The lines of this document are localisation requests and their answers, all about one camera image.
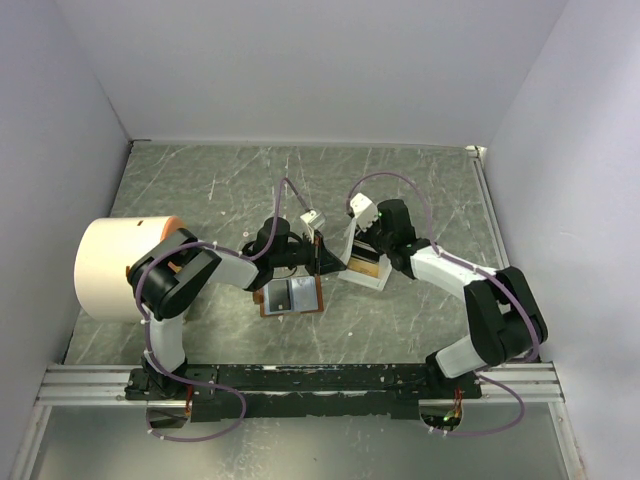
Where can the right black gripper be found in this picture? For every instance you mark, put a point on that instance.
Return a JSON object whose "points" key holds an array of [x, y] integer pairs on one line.
{"points": [[367, 236]]}

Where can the black VIP credit card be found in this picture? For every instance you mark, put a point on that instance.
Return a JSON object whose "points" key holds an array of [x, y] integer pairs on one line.
{"points": [[277, 297]]}

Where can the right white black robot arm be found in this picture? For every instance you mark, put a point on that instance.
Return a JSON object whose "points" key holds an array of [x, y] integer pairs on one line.
{"points": [[503, 318]]}

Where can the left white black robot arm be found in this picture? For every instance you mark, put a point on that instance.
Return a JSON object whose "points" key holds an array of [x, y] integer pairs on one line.
{"points": [[167, 280]]}

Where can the brown leather card holder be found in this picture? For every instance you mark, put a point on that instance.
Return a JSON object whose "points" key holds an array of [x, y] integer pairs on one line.
{"points": [[258, 298]]}

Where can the aluminium right side rail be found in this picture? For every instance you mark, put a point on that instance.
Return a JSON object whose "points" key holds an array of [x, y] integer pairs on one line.
{"points": [[476, 155]]}

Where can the white card tray box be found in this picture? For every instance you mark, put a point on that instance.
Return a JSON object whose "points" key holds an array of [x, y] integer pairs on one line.
{"points": [[378, 283]]}

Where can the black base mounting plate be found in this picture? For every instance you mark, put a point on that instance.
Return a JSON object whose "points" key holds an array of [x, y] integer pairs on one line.
{"points": [[296, 391]]}

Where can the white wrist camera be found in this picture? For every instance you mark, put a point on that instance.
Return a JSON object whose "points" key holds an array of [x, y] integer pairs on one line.
{"points": [[364, 211], [313, 220]]}

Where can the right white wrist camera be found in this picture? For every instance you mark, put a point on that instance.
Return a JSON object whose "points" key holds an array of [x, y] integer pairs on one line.
{"points": [[364, 211]]}

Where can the aluminium rail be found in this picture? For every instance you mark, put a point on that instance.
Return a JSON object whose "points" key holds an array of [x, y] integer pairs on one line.
{"points": [[476, 155], [106, 385]]}

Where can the silver VIP credit card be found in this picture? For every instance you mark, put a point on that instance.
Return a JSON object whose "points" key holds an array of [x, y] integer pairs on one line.
{"points": [[304, 294]]}

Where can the white orange cylinder drum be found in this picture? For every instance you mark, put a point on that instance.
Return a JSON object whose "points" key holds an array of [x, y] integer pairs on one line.
{"points": [[106, 253]]}

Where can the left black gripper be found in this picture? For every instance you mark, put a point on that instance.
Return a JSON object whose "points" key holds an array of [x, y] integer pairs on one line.
{"points": [[321, 260]]}

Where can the aluminium front rail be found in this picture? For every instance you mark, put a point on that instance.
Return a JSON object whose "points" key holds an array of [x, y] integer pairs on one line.
{"points": [[106, 385]]}

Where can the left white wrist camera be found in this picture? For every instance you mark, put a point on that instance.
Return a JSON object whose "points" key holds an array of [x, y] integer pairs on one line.
{"points": [[313, 220]]}

